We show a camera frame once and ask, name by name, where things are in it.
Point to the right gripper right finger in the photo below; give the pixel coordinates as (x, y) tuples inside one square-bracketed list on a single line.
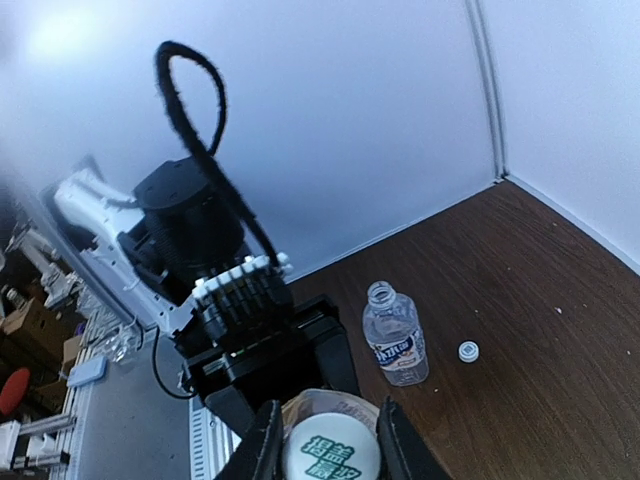
[(404, 454)]

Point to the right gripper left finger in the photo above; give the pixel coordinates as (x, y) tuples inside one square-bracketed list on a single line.
[(258, 457)]

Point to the amber tea bottle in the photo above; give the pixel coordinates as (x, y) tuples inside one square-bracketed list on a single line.
[(325, 405)]

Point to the light blue small box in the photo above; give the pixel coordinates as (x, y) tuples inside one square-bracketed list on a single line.
[(88, 372)]

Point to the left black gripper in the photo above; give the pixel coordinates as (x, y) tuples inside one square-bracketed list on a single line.
[(313, 353)]

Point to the left aluminium frame post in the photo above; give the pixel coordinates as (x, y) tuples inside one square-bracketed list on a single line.
[(486, 64)]

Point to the brown cardboard boxes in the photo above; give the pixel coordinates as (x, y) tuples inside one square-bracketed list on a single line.
[(35, 337)]

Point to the white tea bottle cap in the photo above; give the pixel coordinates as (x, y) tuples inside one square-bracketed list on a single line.
[(298, 465)]

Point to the clear water bottle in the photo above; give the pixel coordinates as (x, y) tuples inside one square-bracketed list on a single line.
[(393, 331)]

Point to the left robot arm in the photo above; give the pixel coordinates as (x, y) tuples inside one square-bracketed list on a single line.
[(175, 253)]

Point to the red round object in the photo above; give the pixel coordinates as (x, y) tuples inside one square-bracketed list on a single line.
[(14, 391)]

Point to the white water bottle cap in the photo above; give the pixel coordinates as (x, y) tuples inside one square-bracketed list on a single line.
[(468, 351)]

